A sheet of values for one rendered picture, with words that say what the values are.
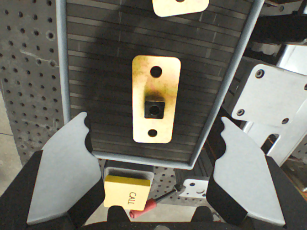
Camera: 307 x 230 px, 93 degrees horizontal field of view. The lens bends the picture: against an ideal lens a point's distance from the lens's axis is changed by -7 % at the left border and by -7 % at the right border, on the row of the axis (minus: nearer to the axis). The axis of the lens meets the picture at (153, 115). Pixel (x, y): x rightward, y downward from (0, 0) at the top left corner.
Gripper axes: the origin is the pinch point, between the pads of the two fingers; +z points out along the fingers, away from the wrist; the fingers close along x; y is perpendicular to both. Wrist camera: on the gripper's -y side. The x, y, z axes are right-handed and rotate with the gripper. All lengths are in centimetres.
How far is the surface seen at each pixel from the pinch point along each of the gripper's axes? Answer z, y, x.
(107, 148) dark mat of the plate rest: 1.8, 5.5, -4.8
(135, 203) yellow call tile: 1.8, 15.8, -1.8
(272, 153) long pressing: 17.7, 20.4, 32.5
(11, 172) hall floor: 118, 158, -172
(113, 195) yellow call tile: 1.8, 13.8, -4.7
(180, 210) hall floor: 117, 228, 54
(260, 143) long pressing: 17.7, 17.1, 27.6
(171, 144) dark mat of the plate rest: 1.8, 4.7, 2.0
